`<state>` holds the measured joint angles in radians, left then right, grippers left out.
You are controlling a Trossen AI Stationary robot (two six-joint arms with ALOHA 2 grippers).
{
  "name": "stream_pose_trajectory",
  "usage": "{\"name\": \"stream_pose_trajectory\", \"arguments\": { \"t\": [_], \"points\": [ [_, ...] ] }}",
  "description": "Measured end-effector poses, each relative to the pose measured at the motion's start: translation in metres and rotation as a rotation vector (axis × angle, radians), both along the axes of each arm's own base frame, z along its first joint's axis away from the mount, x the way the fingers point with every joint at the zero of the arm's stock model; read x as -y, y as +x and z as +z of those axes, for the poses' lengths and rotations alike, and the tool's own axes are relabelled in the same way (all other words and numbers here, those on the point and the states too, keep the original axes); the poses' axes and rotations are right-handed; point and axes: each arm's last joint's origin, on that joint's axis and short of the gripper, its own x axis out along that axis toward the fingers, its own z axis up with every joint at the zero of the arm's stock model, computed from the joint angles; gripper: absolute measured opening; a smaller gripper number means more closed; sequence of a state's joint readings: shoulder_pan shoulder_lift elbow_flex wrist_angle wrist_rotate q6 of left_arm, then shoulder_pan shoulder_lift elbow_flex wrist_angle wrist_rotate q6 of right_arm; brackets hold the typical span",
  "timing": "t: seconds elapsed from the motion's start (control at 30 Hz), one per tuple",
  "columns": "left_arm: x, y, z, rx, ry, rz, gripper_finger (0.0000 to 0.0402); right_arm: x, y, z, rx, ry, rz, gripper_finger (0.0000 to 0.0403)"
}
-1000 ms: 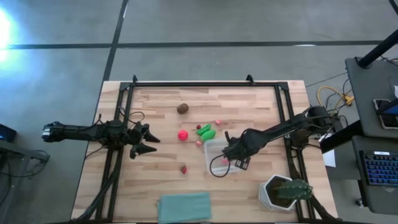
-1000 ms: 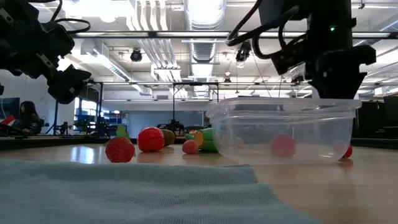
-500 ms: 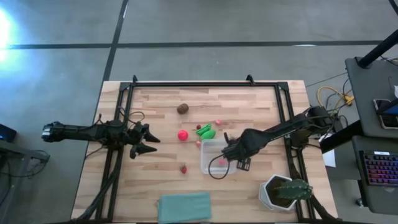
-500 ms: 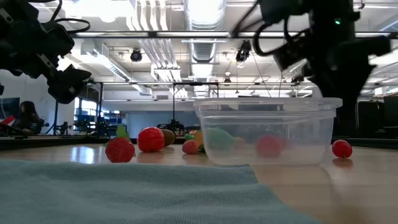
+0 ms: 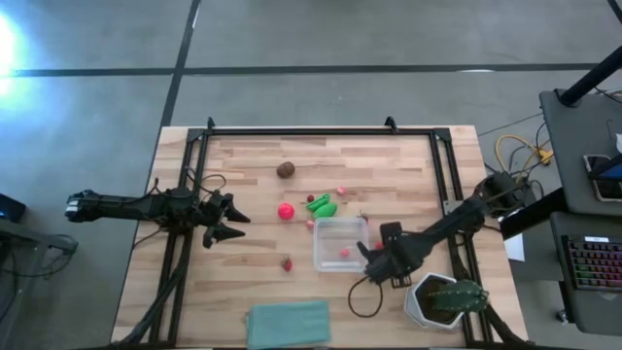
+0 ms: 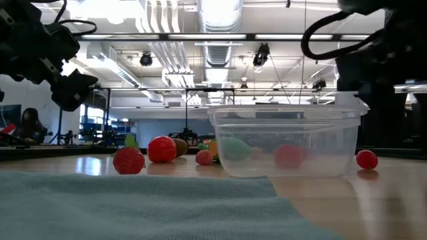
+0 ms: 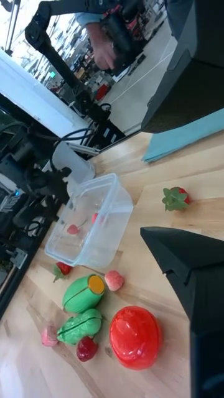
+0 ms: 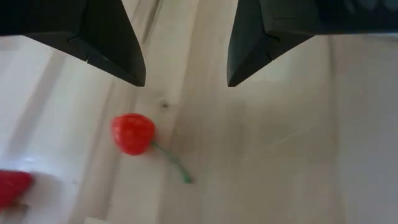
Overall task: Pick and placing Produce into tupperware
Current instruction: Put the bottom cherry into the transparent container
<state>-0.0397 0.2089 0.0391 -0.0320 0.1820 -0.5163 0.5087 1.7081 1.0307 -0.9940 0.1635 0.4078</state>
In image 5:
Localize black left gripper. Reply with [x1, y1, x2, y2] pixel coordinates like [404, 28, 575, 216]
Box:
[193, 191, 252, 250]

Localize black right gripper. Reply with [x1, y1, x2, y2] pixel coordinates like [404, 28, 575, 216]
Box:
[356, 221, 430, 290]

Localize clear plastic tupperware container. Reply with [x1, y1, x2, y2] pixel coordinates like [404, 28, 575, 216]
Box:
[312, 216, 371, 274]

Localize white geometric plant pot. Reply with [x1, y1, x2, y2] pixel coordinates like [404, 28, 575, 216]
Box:
[403, 271, 466, 332]

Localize green cactus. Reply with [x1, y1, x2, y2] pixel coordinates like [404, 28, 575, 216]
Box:
[427, 278, 490, 314]

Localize teal cloth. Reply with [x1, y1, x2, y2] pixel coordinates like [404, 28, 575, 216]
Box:
[245, 299, 333, 350]

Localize white paper sheet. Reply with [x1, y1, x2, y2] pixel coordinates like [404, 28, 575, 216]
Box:
[501, 232, 527, 264]

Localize black box device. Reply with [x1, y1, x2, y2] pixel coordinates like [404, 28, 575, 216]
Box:
[0, 192, 28, 225]

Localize backlit rainbow keyboard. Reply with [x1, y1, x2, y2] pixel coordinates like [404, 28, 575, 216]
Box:
[562, 233, 622, 294]

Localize grey side desk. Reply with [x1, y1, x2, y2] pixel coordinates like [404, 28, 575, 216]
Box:
[538, 87, 622, 218]

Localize smartphone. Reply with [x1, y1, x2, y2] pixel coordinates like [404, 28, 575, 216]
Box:
[583, 154, 622, 203]

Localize black pole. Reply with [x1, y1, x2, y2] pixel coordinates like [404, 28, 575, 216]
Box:
[557, 45, 622, 109]

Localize black cable loop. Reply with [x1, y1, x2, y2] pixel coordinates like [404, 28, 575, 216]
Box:
[346, 275, 386, 320]

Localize black cable bundle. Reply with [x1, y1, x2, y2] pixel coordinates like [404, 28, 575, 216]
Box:
[119, 231, 191, 347]

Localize black aluminium table frame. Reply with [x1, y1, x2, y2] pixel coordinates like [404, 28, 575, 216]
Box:
[112, 116, 530, 350]

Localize yellow cable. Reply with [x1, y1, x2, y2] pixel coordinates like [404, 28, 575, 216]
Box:
[494, 133, 556, 177]

